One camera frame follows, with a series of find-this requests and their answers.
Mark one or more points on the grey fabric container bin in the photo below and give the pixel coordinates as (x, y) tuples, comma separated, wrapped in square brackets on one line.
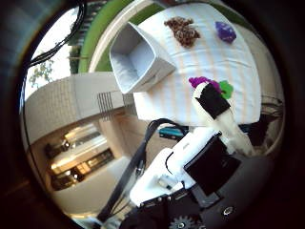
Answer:
[(133, 60)]

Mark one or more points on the white striped tablecloth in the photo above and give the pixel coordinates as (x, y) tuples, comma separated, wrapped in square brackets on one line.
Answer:
[(203, 60)]

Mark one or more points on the purple plush dice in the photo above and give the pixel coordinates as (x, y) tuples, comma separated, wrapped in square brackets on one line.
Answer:
[(225, 31)]

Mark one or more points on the purple and green plush toy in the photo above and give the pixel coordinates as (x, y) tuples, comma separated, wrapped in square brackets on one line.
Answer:
[(226, 89)]

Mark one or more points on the leopard print plush toy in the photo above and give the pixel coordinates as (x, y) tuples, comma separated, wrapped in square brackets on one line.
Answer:
[(184, 31)]

